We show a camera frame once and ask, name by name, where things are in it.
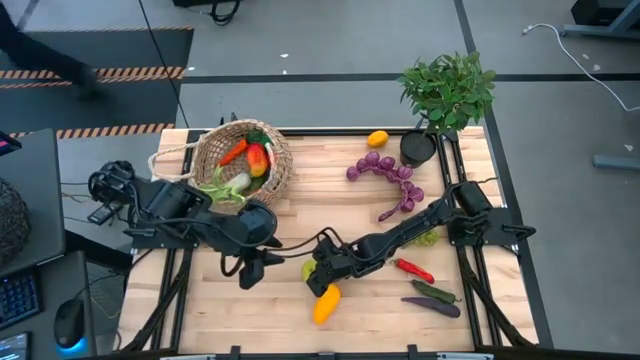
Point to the yellow toy lemon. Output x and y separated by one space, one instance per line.
377 138

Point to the black remote control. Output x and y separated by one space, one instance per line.
102 212

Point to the woven straw basket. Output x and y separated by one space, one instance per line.
210 150

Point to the black keyboard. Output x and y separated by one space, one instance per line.
17 297

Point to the green toy apple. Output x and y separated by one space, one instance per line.
307 270

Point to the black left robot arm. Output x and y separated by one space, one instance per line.
175 200

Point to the small lit screen device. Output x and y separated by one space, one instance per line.
5 142

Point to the grey desk base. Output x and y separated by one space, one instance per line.
615 27

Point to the red yellow toy mango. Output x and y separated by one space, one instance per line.
257 160

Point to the grey floor bar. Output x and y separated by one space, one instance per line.
617 162

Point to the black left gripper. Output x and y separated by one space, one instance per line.
251 272

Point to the yellow bell pepper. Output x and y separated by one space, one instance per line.
326 305

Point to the purple toy eggplant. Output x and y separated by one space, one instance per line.
431 306

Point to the red toy chili pepper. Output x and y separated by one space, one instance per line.
412 270

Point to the black hazard striped floor mat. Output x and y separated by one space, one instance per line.
125 50

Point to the person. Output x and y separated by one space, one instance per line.
45 57

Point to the black desk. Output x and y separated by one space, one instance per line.
35 175

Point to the phone with lit screen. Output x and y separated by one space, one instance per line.
12 347

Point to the green toy grapes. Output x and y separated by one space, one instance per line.
427 239

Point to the green toy bok choy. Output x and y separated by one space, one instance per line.
239 181

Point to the purple toy grapes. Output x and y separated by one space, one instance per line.
372 159

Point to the green toy chili pepper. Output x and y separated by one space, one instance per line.
434 291

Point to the green artificial plant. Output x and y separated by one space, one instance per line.
447 90

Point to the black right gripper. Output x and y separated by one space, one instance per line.
342 262

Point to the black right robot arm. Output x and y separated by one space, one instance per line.
400 232

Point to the black plant pot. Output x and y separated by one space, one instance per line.
417 147

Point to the black computer mouse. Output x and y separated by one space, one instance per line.
69 322

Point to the orange toy carrot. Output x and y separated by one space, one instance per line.
234 152

